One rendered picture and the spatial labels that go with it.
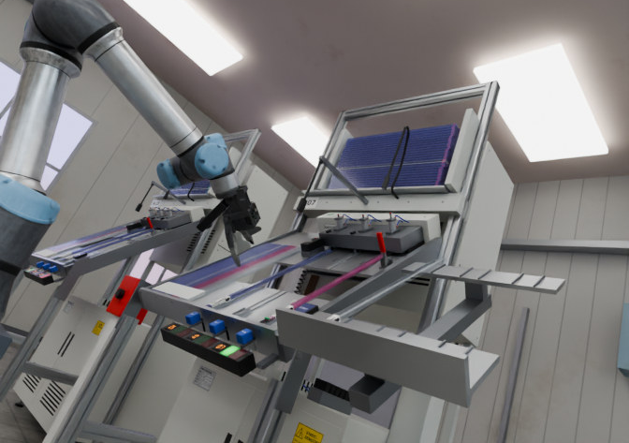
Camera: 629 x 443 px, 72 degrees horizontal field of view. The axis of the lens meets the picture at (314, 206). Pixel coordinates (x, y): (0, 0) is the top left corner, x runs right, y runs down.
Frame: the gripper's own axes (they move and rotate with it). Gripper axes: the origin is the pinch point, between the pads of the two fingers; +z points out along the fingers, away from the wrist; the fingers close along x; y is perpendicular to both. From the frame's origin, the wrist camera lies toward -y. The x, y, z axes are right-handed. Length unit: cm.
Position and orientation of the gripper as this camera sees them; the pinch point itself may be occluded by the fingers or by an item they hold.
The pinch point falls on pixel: (244, 256)
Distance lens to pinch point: 126.4
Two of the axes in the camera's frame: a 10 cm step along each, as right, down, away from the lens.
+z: 2.9, 9.1, 2.9
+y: 9.5, -2.3, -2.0
